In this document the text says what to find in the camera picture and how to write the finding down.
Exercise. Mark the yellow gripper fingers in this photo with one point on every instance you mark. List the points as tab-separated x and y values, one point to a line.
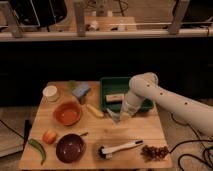
124	116

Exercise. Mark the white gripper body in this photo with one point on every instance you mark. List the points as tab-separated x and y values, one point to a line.
131	103

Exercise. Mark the grey towel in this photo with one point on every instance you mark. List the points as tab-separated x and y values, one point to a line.
115	116

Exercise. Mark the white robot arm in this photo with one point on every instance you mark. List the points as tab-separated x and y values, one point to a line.
145	86

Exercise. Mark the wooden block in tray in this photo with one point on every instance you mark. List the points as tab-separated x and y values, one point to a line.
114	98

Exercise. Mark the green plastic tray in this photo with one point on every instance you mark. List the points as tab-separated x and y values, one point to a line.
112	85

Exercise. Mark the orange bowl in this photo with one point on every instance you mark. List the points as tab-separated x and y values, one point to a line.
68	113

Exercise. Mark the green small object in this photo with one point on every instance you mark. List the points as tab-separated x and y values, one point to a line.
72	84

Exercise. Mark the dark purple bowl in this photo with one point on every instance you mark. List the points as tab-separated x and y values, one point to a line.
70	148

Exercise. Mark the red yellow apple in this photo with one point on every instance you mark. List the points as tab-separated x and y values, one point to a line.
49	136

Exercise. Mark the white cup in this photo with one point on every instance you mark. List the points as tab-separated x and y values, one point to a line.
51	93

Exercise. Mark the green chili pepper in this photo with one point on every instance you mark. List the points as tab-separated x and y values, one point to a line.
34	143

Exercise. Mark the white handled brush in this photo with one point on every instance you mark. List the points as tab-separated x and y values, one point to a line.
104	152

